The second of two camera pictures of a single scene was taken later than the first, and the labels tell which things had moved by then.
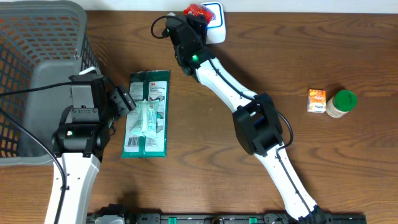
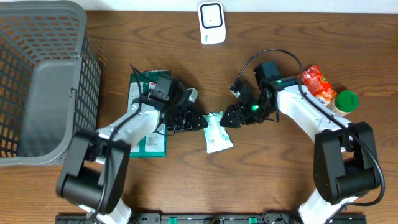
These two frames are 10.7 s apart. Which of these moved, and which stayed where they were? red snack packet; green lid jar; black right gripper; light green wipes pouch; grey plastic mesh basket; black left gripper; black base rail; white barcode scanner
Moved: black right gripper; red snack packet; black left gripper; light green wipes pouch
Stayed: green lid jar; grey plastic mesh basket; white barcode scanner; black base rail
